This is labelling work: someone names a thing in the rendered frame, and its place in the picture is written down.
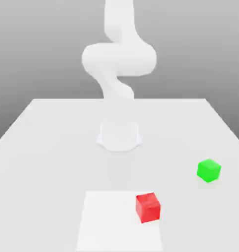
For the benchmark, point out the small green cube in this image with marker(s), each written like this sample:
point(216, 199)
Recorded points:
point(208, 170)

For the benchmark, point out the small red cube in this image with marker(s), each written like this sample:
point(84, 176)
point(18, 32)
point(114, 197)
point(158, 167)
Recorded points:
point(148, 208)

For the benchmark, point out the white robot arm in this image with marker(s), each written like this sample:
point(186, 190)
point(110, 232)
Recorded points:
point(119, 59)

